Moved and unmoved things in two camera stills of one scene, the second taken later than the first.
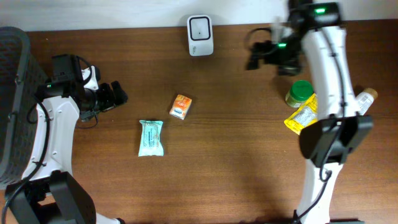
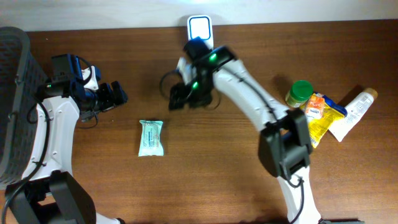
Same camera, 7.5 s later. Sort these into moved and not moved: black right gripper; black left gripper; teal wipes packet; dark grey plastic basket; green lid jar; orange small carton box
Moved: black right gripper; orange small carton box
Not moved: dark grey plastic basket; teal wipes packet; green lid jar; black left gripper
